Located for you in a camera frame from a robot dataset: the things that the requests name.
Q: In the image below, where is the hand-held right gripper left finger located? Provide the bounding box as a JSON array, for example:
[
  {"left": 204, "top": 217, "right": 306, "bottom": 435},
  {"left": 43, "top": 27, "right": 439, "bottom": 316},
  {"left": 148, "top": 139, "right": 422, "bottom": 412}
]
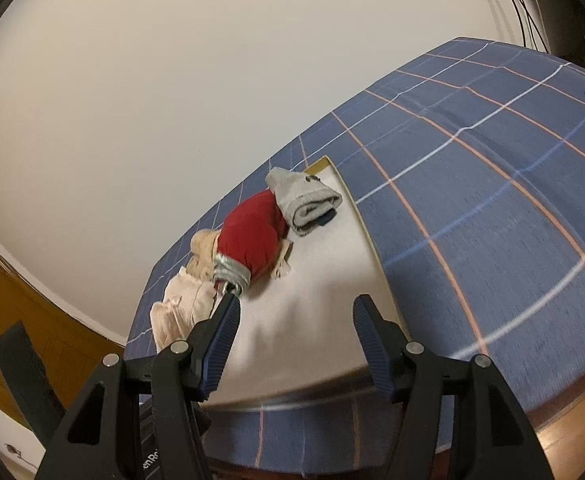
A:
[{"left": 37, "top": 292, "right": 243, "bottom": 480}]

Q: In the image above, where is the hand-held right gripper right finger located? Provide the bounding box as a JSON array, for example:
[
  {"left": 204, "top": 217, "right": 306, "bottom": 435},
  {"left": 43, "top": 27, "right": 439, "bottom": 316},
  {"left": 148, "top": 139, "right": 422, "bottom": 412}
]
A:
[{"left": 353, "top": 294, "right": 546, "bottom": 480}]

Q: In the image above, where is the pale pink sock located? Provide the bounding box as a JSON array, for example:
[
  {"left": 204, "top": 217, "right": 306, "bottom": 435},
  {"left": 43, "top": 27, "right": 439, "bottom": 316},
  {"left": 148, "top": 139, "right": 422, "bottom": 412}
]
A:
[{"left": 150, "top": 265, "right": 223, "bottom": 353}]

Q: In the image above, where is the shallow gold cardboard box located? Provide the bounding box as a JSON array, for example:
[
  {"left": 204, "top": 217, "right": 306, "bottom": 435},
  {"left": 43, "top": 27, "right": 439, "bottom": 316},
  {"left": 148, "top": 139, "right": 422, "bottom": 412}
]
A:
[{"left": 187, "top": 156, "right": 416, "bottom": 411}]

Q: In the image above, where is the beige sock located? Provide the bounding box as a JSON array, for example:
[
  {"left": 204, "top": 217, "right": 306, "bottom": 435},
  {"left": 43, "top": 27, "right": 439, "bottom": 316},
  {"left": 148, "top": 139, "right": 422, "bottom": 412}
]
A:
[{"left": 190, "top": 229, "right": 294, "bottom": 282}]

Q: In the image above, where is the grey sock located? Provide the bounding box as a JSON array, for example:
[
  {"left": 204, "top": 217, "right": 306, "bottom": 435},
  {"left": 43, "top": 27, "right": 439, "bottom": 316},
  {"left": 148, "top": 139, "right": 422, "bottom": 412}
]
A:
[{"left": 265, "top": 166, "right": 342, "bottom": 237}]

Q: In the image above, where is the blue plaid tablecloth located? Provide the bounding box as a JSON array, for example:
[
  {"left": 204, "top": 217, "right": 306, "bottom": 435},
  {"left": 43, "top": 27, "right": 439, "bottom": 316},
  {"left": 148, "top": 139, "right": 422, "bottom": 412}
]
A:
[{"left": 125, "top": 36, "right": 585, "bottom": 476}]

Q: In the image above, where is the dark wooden desk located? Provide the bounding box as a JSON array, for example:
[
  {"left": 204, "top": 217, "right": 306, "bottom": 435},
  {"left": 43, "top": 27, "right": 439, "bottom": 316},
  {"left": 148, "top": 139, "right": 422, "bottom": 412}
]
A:
[{"left": 202, "top": 345, "right": 585, "bottom": 480}]

